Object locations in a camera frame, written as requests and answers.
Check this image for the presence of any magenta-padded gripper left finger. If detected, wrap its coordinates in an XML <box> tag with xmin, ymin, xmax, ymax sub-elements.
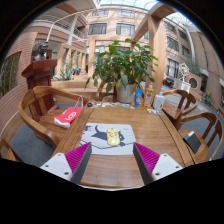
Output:
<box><xmin>39</xmin><ymin>142</ymin><xmax>93</xmax><ymax>185</ymax></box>

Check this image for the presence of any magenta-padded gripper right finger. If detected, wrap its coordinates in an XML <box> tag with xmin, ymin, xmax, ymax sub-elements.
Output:
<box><xmin>132</xmin><ymin>142</ymin><xmax>184</xmax><ymax>185</ymax></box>

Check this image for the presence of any yellow computer mouse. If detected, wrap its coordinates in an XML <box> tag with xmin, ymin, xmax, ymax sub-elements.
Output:
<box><xmin>106</xmin><ymin>127</ymin><xmax>121</xmax><ymax>147</ymax></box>

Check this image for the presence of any grey cat-print mouse pad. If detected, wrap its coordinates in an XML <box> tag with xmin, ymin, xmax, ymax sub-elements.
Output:
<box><xmin>79</xmin><ymin>122</ymin><xmax>137</xmax><ymax>156</ymax></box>

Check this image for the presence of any black notebook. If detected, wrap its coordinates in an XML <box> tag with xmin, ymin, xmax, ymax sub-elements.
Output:
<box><xmin>182</xmin><ymin>130</ymin><xmax>203</xmax><ymax>154</ymax></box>

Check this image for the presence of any wooden armchair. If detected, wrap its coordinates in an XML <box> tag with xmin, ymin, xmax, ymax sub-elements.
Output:
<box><xmin>95</xmin><ymin>81</ymin><xmax>118</xmax><ymax>103</ymax></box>
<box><xmin>18</xmin><ymin>85</ymin><xmax>89</xmax><ymax>149</ymax></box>
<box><xmin>175</xmin><ymin>111</ymin><xmax>223</xmax><ymax>165</ymax></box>
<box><xmin>162</xmin><ymin>88</ymin><xmax>199</xmax><ymax>126</ymax></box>
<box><xmin>0</xmin><ymin>138</ymin><xmax>24</xmax><ymax>163</ymax></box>

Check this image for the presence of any red paper bag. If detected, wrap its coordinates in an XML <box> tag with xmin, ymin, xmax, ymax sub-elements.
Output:
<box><xmin>53</xmin><ymin>96</ymin><xmax>84</xmax><ymax>129</ymax></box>

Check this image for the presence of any white pump bottle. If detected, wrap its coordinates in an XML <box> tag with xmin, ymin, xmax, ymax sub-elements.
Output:
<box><xmin>152</xmin><ymin>90</ymin><xmax>166</xmax><ymax>112</ymax></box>

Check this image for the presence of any yellow orange bottle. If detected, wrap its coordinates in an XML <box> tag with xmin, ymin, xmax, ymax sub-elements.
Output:
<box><xmin>143</xmin><ymin>82</ymin><xmax>155</xmax><ymax>109</ymax></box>

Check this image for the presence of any blue squeeze tube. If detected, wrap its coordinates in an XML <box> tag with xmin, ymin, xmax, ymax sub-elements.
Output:
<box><xmin>134</xmin><ymin>87</ymin><xmax>144</xmax><ymax>109</ymax></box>

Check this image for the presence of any yellow flower potted plant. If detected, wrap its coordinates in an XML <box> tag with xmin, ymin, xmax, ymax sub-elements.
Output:
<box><xmin>203</xmin><ymin>90</ymin><xmax>213</xmax><ymax>107</ymax></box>

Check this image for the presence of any green agave plant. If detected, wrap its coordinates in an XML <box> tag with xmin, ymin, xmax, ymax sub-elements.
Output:
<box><xmin>53</xmin><ymin>66</ymin><xmax>75</xmax><ymax>82</ymax></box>

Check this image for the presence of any dark red wooden lectern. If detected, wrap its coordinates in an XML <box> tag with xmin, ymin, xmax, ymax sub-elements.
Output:
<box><xmin>21</xmin><ymin>59</ymin><xmax>58</xmax><ymax>113</ymax></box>

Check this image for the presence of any white abstract sculpture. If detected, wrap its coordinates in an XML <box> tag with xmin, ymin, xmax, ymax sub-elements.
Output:
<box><xmin>178</xmin><ymin>62</ymin><xmax>191</xmax><ymax>83</ymax></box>

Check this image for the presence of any leafy plant in white pot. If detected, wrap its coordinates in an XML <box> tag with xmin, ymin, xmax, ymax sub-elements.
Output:
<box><xmin>84</xmin><ymin>38</ymin><xmax>159</xmax><ymax>104</ymax></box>

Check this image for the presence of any dark bust statue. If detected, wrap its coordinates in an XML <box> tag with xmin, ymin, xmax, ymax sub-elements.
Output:
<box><xmin>33</xmin><ymin>42</ymin><xmax>49</xmax><ymax>62</ymax></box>

